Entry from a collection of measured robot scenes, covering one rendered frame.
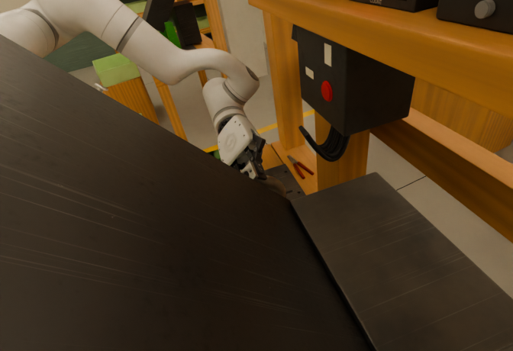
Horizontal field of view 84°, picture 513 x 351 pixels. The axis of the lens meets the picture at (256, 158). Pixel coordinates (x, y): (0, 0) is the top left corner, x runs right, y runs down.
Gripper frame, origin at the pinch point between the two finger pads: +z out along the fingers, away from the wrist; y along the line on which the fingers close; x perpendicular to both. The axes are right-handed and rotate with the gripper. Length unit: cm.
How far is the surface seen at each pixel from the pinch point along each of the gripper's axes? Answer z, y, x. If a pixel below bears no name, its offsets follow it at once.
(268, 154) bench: -41, -23, 45
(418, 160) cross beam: 9.1, 23.3, 24.0
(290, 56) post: -50, 14, 28
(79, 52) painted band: -628, -338, 32
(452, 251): 28.0, 20.6, 8.9
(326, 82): 1.0, 24.4, -4.1
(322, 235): 18.8, 8.5, 0.0
